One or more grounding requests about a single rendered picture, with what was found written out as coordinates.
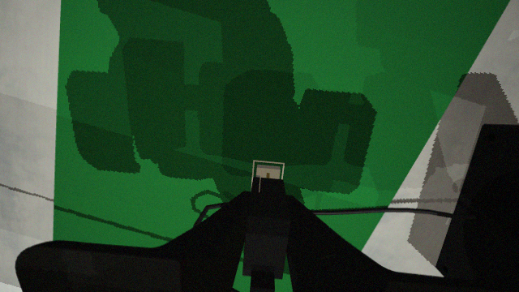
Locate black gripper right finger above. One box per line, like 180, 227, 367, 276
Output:
286, 195, 519, 292

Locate black square block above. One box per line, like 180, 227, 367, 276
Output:
435, 124, 519, 286

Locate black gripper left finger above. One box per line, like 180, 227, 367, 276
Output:
15, 191, 251, 292

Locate green circuit board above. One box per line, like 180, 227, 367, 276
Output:
53, 0, 510, 247

